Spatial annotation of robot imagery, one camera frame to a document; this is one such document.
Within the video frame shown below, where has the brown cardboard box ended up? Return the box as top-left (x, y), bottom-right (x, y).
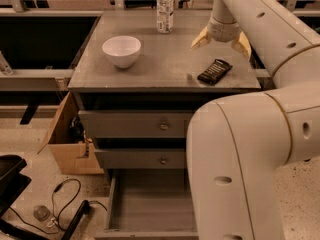
top-left (38, 92), bottom-right (103, 175)

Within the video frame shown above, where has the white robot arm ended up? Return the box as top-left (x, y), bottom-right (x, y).
top-left (187, 0), bottom-right (320, 240)

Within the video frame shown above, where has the middle grey drawer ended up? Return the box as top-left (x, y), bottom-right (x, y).
top-left (94, 148), bottom-right (186, 169)

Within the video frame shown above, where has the black chair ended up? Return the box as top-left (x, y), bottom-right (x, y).
top-left (0, 154), bottom-right (91, 240)

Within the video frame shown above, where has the white ceramic bowl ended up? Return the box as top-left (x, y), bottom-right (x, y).
top-left (102, 36), bottom-right (141, 68)

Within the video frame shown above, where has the top grey drawer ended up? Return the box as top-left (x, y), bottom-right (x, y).
top-left (79, 110), bottom-right (193, 138)

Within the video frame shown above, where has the open bottom grey drawer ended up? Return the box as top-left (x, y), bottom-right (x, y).
top-left (95, 169), bottom-right (198, 240)

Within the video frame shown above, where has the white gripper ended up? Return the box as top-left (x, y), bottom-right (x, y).
top-left (190, 18), bottom-right (251, 59)

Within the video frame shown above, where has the clear plastic cup on floor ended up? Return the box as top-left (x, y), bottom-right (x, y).
top-left (33, 205), bottom-right (51, 222)

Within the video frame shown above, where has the black cable on floor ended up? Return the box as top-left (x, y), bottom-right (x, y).
top-left (8, 178), bottom-right (108, 235)

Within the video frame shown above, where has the clear plastic water bottle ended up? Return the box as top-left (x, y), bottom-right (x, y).
top-left (156, 0), bottom-right (174, 34)

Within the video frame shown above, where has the grey drawer cabinet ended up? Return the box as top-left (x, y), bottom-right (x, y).
top-left (67, 9), bottom-right (262, 182)

